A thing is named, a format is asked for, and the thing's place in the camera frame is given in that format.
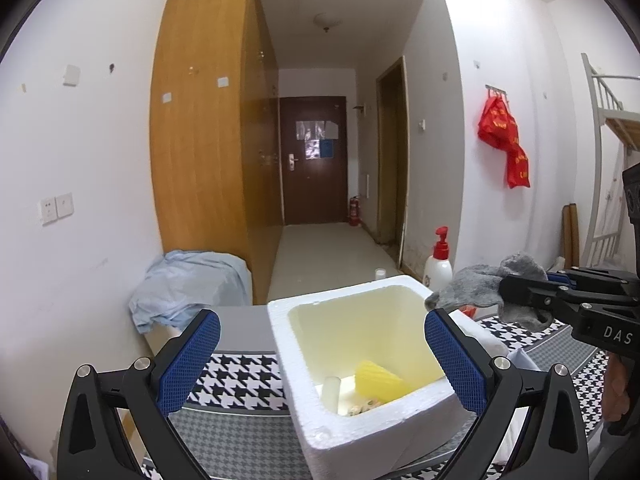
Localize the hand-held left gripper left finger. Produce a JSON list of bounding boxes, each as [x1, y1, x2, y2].
[[56, 309, 222, 480]]

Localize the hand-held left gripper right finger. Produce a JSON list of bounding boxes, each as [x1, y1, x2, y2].
[[424, 308, 591, 480]]

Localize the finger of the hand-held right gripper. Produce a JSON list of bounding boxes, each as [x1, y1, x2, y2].
[[547, 267, 640, 297], [499, 272, 626, 323]]

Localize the grey soft cloth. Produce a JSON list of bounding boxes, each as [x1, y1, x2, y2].
[[425, 251, 551, 332]]

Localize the yellow foam fruit net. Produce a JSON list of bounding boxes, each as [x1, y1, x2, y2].
[[354, 358, 411, 402]]

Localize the white styrofoam box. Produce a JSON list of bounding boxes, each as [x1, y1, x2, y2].
[[267, 274, 511, 480]]

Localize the person's right hand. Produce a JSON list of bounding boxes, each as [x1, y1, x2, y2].
[[601, 353, 628, 425]]

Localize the wooden poles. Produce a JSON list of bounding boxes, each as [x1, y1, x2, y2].
[[562, 203, 581, 268]]

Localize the light blue cloth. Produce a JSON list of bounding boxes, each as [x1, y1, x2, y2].
[[129, 250, 252, 335]]

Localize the houndstooth blanket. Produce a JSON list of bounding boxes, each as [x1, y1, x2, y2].
[[140, 305, 640, 480]]

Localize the white pump lotion bottle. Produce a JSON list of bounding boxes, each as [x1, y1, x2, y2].
[[422, 226, 454, 292]]

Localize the red plastic bag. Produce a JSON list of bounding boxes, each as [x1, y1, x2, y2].
[[477, 92, 531, 189]]

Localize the wooden side door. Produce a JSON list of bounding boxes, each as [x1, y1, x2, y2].
[[375, 56, 411, 268]]

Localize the dark brown door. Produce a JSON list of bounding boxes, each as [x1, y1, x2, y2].
[[278, 95, 349, 226]]

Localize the wooden wardrobe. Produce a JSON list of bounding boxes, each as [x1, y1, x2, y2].
[[150, 0, 283, 306]]

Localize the papers on door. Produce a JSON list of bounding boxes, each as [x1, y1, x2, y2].
[[296, 121, 339, 160]]

